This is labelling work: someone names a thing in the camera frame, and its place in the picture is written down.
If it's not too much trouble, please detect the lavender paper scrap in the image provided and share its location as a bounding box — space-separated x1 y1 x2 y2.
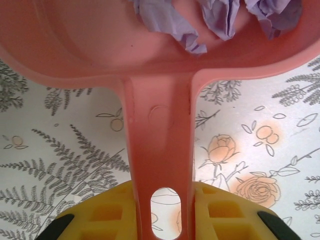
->
201 0 241 42
243 0 304 41
132 0 209 56

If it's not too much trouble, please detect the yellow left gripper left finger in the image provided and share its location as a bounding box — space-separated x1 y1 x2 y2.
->
37 181 140 240

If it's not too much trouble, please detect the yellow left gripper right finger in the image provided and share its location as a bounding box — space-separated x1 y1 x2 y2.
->
193 181 300 240

